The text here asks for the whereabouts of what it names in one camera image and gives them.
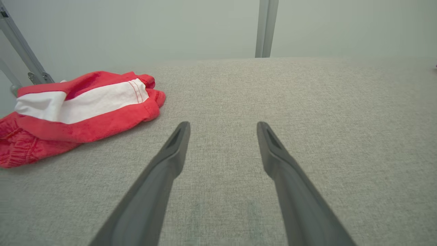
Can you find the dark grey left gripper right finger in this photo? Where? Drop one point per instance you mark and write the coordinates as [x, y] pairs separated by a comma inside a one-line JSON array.
[[297, 198]]

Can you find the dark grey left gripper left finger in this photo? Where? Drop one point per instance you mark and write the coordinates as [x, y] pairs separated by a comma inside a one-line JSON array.
[[153, 191]]

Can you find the red white-striped shorts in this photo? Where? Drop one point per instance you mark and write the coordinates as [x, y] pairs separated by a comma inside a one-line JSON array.
[[85, 131]]

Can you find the grey double partition post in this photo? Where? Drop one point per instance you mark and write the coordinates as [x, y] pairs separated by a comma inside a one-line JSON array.
[[266, 27]]

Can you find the grey metal frame strut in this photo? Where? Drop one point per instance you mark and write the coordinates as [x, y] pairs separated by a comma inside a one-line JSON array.
[[20, 44]]

